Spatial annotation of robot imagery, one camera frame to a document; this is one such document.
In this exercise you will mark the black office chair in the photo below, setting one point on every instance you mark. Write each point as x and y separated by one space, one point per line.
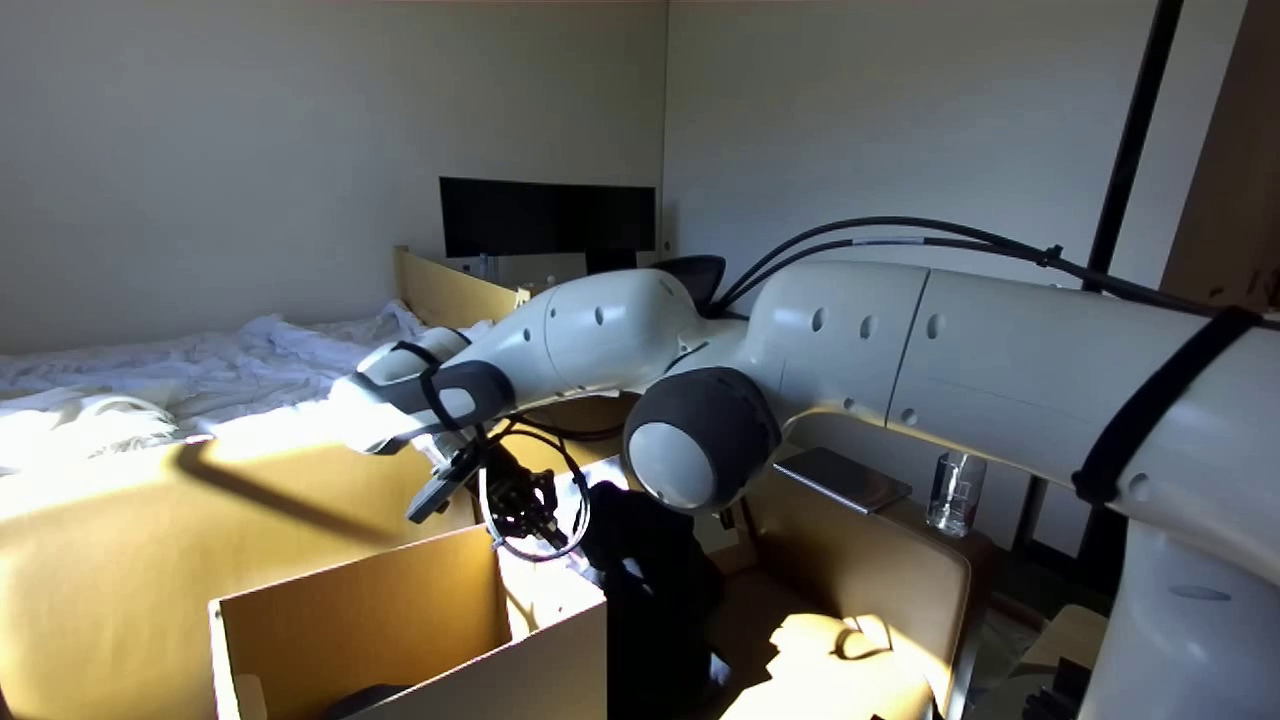
694 272

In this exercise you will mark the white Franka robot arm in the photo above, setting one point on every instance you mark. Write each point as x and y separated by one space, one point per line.
1015 361

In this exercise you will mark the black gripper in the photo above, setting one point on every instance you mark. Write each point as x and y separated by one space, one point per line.
520 495

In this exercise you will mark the black door frame strip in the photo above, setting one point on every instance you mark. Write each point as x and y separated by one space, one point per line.
1126 133

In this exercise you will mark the white bed sheets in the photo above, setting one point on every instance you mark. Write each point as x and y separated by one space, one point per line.
203 382

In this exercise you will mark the black computer monitor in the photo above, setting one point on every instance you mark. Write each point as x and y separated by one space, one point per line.
533 216

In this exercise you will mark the dark flat notebook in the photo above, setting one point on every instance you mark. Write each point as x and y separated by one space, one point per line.
843 480

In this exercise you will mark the clear water bottle blue cap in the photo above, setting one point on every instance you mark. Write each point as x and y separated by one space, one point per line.
956 488

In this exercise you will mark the small brown cardboard packet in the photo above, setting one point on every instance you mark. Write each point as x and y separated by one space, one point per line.
731 524

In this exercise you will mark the open cardboard box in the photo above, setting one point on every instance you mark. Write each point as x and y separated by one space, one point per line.
401 641

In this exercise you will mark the wooden bed headboard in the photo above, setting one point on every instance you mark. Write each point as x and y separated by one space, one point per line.
444 288

